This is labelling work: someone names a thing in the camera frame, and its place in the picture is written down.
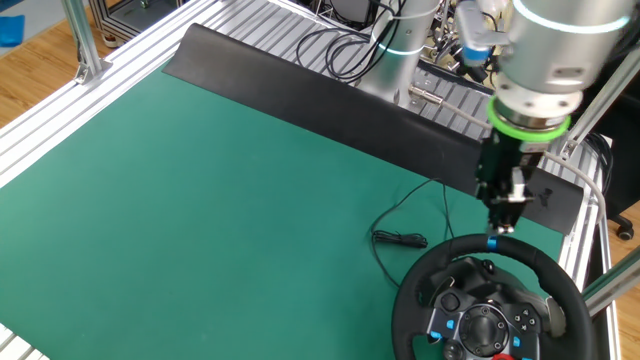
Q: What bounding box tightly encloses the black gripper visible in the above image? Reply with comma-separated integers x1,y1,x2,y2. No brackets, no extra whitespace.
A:
473,127,546,235

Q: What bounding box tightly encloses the black racing steering wheel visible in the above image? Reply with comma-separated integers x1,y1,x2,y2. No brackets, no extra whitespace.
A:
391,233,599,360

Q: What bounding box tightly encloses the black wheel base housing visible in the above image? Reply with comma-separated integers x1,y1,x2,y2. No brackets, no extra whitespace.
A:
434,255,551,311

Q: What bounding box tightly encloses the black office chair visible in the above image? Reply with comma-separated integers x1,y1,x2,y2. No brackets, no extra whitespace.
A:
579,49,640,242

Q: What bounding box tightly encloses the black power adapter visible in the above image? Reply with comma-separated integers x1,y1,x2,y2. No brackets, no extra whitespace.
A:
458,63,490,85

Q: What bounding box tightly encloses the green table mat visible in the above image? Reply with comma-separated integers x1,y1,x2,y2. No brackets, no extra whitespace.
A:
0,64,566,360

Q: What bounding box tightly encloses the thin black wheel cable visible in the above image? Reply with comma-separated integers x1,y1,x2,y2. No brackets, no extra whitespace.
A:
369,177,456,289

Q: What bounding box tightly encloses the aluminium frame post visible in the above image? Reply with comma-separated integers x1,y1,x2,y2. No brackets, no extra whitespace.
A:
60,0,114,85
547,54,640,161
582,259,640,319

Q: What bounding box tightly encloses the grey braided hose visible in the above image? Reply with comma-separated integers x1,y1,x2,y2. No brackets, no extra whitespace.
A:
408,84,609,226

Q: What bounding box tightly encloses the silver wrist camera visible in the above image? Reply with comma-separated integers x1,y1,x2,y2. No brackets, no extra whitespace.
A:
453,0,511,69

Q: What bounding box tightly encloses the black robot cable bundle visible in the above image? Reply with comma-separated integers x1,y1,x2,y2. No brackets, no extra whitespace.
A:
294,0,401,85

